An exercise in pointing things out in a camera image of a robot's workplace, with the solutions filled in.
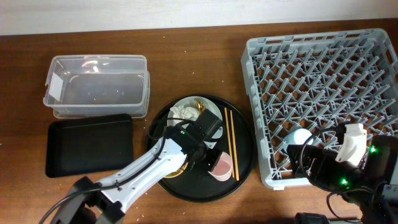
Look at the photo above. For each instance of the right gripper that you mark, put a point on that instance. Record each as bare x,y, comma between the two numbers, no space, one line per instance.
324,158

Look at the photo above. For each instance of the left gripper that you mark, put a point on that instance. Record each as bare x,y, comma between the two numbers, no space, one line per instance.
212,162

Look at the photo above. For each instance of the pink cup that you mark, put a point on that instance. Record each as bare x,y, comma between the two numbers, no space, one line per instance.
223,169

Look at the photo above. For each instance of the blue cup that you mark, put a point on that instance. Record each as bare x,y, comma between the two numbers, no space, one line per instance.
297,137

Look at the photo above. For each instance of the yellow bowl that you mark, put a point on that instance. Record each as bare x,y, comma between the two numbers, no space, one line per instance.
178,172

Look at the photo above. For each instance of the wooden chopstick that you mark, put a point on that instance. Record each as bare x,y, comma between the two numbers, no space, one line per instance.
228,138
236,167

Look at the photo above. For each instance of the gold foil wrapper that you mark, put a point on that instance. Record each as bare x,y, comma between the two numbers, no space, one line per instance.
199,105

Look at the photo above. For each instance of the white tissue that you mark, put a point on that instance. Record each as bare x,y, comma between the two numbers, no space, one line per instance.
185,112

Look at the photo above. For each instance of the grey plate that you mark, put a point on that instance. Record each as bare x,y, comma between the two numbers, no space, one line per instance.
190,102

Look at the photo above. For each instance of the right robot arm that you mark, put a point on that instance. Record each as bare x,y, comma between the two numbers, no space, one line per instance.
379,163

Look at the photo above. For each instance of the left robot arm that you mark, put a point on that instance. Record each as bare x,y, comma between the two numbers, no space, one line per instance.
107,200

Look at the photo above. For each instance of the grey dishwasher rack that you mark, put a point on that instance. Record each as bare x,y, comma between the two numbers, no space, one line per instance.
316,81

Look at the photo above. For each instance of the round black serving tray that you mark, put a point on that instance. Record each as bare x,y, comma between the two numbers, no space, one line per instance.
197,185

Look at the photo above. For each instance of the black rectangular tray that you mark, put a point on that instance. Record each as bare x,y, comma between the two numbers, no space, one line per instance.
86,145

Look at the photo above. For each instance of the clear plastic bin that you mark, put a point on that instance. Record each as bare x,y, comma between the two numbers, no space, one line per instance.
81,86

